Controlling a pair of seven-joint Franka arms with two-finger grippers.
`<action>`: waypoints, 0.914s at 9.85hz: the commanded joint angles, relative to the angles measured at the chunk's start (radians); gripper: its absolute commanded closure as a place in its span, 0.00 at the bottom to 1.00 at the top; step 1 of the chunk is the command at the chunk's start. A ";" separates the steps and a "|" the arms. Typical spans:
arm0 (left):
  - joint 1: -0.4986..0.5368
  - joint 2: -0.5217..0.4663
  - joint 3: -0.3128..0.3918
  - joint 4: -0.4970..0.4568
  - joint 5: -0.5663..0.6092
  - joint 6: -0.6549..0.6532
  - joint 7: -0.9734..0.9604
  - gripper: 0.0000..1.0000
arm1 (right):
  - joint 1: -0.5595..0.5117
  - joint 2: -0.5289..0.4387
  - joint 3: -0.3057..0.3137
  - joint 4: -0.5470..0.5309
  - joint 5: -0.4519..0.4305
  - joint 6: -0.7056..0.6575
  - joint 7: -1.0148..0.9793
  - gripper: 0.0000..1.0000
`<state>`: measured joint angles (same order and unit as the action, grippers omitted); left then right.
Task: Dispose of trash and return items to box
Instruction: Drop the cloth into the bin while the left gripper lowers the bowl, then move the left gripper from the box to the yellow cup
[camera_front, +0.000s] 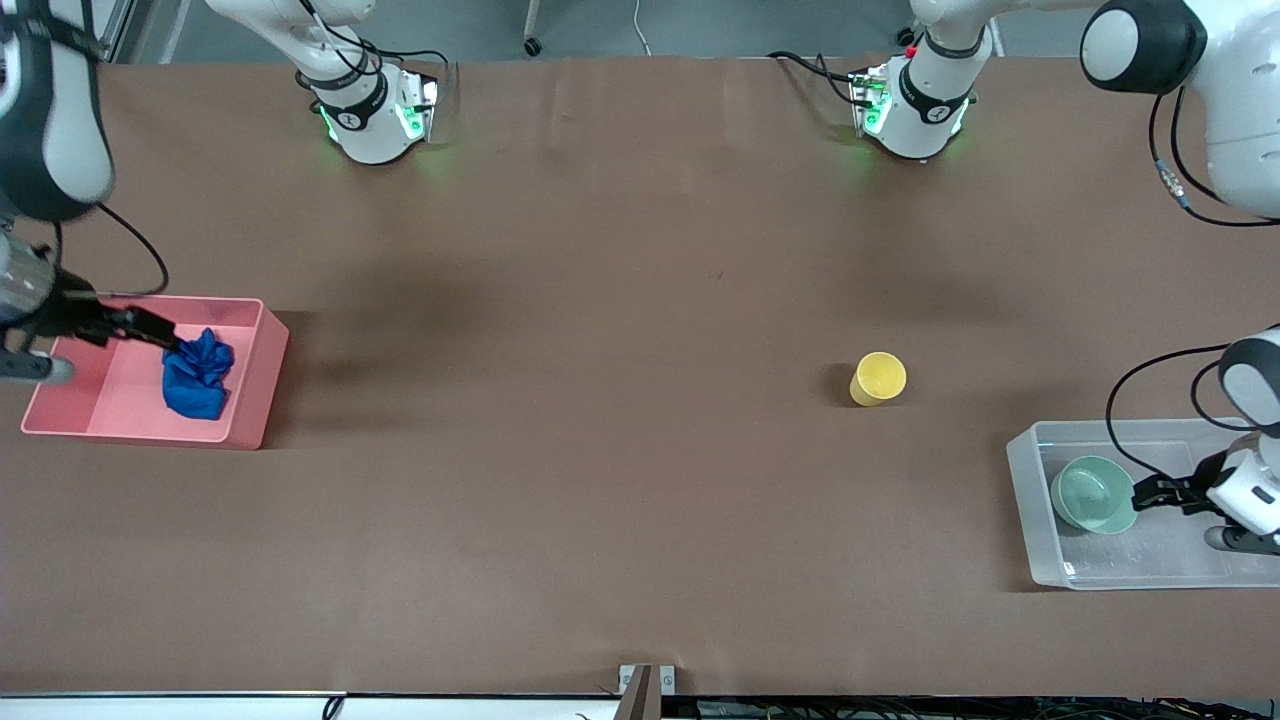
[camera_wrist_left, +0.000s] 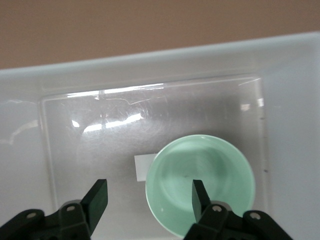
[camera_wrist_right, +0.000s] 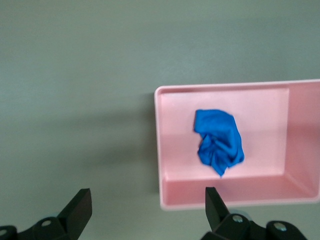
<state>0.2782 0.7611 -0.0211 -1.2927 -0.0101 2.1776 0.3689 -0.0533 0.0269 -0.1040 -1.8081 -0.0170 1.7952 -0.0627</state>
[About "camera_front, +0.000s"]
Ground clear plastic storage box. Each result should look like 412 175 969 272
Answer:
1005 417 1280 592

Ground brown paper table cover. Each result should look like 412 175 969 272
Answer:
0 54 1280 699

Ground light green bowl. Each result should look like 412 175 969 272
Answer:
1049 455 1142 537

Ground blue cloth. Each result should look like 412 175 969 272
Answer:
161 327 237 422

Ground black cable with metal connector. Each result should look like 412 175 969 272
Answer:
1148 86 1280 228

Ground black left arm base cables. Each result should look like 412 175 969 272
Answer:
766 50 873 109

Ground yellow plastic cup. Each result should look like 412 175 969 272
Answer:
849 351 909 409

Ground metal bracket with dark post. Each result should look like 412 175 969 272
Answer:
618 664 677 720

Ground black right arm base cables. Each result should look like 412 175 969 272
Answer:
296 0 449 93

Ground black arm base cables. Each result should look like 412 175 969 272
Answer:
766 50 873 109
296 0 449 93

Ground pink plastic bin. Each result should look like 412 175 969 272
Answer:
20 291 291 452

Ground aluminium frame post with bracket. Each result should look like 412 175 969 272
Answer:
78 0 136 63

